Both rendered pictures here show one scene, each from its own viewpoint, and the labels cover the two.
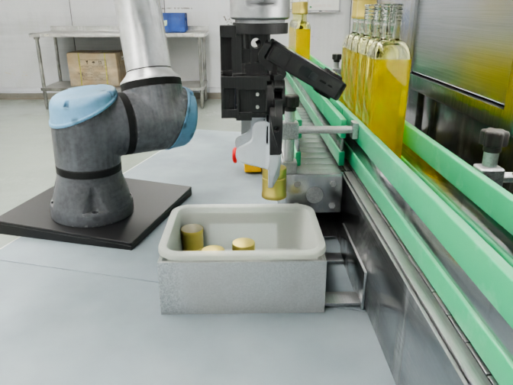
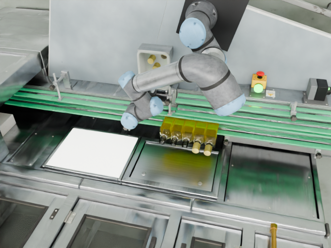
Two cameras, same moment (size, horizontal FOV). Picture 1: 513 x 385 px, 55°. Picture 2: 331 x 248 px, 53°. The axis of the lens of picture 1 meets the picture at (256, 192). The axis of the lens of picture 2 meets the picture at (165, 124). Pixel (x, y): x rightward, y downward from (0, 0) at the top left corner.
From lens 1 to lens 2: 184 cm
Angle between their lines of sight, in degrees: 85
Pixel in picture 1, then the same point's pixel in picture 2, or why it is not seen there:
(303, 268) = not seen: hidden behind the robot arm
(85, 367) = (122, 29)
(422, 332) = (106, 93)
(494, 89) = (152, 144)
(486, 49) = (157, 152)
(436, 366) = (101, 91)
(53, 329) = (134, 18)
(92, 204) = not seen: hidden behind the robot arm
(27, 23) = not seen: outside the picture
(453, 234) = (102, 105)
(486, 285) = (91, 102)
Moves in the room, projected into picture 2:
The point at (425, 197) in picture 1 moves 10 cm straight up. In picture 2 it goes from (114, 107) to (107, 117)
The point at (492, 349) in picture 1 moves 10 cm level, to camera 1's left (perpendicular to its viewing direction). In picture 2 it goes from (90, 98) to (88, 83)
